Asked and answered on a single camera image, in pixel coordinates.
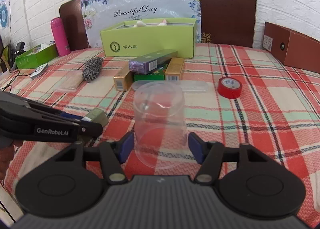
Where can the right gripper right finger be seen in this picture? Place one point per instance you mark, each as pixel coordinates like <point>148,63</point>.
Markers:
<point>209,155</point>

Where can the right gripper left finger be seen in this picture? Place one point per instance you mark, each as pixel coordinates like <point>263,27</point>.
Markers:
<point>112,155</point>

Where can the small olive green box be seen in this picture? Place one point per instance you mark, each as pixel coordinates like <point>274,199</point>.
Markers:
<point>96,115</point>

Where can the clear plastic cup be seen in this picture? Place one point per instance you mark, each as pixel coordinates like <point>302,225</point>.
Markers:
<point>160,128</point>

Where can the gold box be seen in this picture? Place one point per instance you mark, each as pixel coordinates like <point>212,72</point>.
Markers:
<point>174,69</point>
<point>123,79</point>

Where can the steel wool scrubber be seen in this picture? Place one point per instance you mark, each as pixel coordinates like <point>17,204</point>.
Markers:
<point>92,69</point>

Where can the person's left hand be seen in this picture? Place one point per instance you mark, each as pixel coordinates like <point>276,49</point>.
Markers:
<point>6,156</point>

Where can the white round-dial device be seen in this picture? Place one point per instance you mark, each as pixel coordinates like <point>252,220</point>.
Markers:
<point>39,71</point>

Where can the bundle of wooden toothpicks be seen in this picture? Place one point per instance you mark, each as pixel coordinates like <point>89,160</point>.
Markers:
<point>70,82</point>

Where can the black charger stand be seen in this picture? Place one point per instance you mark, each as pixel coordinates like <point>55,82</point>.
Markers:
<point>15,52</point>

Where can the red tape roll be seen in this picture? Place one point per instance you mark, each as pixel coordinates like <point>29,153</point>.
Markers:
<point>230,88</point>

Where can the clear plastic case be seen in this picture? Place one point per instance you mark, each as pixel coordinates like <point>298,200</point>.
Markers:
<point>189,87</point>

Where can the plaid bed sheet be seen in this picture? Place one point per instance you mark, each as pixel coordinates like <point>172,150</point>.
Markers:
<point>277,111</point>

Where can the pink thermos bottle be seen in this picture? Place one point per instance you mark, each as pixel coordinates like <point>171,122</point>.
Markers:
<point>60,37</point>

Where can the green flat box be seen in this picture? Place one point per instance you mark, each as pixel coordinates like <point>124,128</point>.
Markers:
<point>156,75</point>

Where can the purple green carton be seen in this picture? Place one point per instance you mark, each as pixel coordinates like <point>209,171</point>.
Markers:
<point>151,61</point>

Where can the large green cardboard box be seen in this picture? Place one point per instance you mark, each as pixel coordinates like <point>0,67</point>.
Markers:
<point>128,39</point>

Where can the white gloves in box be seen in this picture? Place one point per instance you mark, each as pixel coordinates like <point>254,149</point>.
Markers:
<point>140,23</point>

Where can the brown cardboard box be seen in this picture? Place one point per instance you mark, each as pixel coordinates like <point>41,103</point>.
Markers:
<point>292,48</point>

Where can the pink item in box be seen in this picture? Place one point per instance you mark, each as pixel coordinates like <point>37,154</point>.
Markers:
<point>163,23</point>

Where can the brown wooden headboard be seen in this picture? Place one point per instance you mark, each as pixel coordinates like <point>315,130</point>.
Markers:
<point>229,22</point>

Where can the floral Beautiful Day pillow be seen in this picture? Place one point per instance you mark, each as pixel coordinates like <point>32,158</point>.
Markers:
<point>100,14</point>

